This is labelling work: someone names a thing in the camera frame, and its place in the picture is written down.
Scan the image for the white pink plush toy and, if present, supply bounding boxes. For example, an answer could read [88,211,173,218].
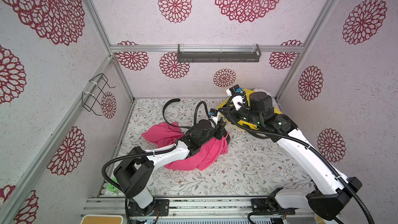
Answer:
[253,88,272,96]

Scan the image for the black wall shelf rail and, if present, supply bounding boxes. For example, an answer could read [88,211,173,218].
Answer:
[177,45,262,63]

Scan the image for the left black cable conduit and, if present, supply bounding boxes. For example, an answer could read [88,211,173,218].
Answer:
[102,101,218,224]

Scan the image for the black cable conduit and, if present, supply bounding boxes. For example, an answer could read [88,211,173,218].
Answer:
[225,94,375,224]
[102,101,218,224]

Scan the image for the right black cable conduit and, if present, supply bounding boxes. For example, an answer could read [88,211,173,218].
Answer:
[225,94,375,224]

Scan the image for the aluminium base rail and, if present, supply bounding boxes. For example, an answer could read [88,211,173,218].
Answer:
[81,196,266,221]

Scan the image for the black wire wall rack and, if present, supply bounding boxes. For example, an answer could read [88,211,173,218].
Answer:
[81,73,116,116]

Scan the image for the wooden board white frame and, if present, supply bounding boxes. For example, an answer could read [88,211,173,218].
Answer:
[80,215,124,224]

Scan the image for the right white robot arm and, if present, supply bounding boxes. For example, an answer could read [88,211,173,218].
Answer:
[220,85,373,223]

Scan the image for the pink trousers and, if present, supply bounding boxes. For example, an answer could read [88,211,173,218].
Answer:
[142,122,230,171]

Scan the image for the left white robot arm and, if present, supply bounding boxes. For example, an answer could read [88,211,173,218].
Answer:
[113,119,230,209]

